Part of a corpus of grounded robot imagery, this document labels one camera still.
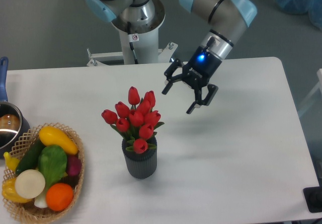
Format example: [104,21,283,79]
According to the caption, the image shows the black device at table edge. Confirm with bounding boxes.
[303,186,321,213]

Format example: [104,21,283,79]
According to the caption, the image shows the dark green cucumber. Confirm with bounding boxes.
[15,138,45,176]

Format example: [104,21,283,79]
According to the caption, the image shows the purple red onion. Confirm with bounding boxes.
[66,155,82,176]

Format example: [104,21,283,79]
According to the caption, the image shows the green lettuce leaf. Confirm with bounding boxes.
[38,145,67,191]

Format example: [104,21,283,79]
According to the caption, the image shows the yellow bell pepper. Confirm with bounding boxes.
[2,178,32,203]

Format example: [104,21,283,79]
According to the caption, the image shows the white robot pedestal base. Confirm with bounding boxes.
[87,29,178,66]

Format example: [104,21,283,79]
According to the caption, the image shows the woven wicker basket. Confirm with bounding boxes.
[3,123,85,223]

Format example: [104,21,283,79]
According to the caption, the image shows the dark grey ribbed vase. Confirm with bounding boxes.
[122,140,157,179]

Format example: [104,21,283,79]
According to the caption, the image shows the white frame at right edge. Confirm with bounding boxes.
[297,68,321,118]

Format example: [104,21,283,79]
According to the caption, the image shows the blue handled saucepan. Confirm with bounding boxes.
[1,56,30,159]

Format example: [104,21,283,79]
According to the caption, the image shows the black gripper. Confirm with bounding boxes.
[162,46,222,114]

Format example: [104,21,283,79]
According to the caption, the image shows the white round onion slice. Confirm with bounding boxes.
[15,169,45,199]

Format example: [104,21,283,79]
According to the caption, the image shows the black cable on pedestal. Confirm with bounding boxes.
[127,21,139,65]

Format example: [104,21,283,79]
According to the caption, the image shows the yellow squash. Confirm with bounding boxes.
[38,126,78,155]

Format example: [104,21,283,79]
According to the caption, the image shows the orange fruit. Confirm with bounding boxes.
[45,183,73,211]

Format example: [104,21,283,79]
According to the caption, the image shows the red tulip bouquet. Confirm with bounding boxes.
[101,87,164,155]

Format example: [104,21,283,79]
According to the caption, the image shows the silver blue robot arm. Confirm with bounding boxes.
[85,0,257,113]

